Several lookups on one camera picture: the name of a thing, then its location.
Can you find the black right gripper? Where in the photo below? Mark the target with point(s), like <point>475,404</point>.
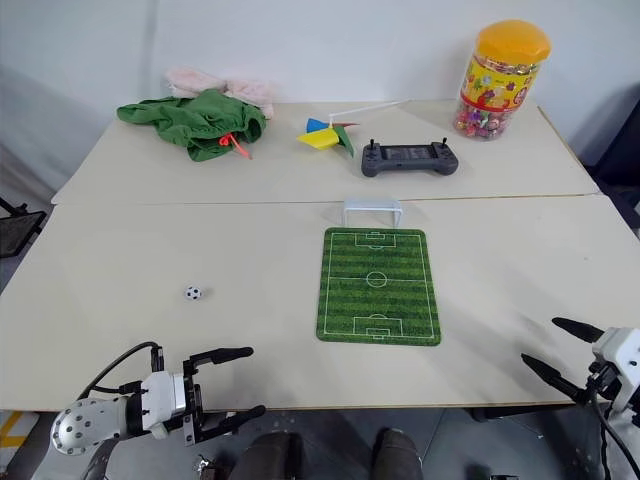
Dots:
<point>606,380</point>

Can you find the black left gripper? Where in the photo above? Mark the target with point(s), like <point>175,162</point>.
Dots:
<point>194,400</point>

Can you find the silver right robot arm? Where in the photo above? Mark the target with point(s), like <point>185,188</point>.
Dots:
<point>629,445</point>

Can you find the small soccer ball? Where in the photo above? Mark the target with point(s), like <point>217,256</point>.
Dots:
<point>193,293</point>

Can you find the green soccer field mat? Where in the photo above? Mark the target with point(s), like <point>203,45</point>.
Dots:
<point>378,295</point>

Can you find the dark rounded shape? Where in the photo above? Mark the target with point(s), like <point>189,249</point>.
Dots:
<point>397,455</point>

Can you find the small white toy goal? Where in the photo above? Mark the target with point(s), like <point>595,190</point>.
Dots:
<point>372,204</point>

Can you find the black handheld game controller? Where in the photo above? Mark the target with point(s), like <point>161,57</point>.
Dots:
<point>407,162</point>

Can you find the colourful paper pinwheel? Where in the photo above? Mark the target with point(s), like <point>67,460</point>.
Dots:
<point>320,137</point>

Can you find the candy jar with yellow lid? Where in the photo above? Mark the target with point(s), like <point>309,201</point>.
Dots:
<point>500,85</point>

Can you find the pink plush cloth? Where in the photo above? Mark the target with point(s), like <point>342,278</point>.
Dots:
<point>250,90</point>

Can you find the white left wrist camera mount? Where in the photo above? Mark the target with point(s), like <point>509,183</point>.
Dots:
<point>160,400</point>

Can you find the black metal frame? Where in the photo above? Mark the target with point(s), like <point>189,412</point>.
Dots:
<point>17,230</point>

